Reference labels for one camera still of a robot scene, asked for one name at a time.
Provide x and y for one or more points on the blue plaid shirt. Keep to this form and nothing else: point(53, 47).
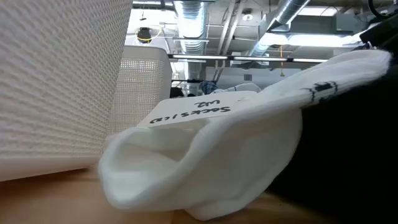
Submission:
point(207, 87)

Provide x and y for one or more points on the white cloth with thin stripes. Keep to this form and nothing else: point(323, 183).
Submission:
point(245, 87)

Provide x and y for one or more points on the white ankle sock with label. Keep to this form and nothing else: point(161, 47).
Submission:
point(217, 161)

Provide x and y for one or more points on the black garment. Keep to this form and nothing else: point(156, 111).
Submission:
point(342, 155)

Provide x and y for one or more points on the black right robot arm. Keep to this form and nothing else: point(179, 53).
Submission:
point(382, 34)

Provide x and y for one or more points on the person's feet in sneakers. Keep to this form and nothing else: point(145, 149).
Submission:
point(176, 92)

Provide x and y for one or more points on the white tube light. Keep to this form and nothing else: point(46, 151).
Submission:
point(261, 58)
point(199, 57)
point(309, 60)

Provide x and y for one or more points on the black overhead light bar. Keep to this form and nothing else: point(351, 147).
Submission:
point(230, 58)

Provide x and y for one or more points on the white perforated plastic bin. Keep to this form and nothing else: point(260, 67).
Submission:
point(46, 93)
point(140, 87)

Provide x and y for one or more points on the round ceiling sensor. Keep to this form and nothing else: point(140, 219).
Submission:
point(247, 17)

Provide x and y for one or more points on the bright ceiling light panel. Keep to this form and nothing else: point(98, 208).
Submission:
point(311, 40)

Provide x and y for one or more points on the ribbed silver air duct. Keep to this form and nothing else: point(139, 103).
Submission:
point(191, 28)

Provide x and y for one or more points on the smooth silver air duct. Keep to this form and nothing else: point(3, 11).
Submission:
point(286, 12)

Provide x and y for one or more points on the grey rectangular air duct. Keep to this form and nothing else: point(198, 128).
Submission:
point(311, 24)

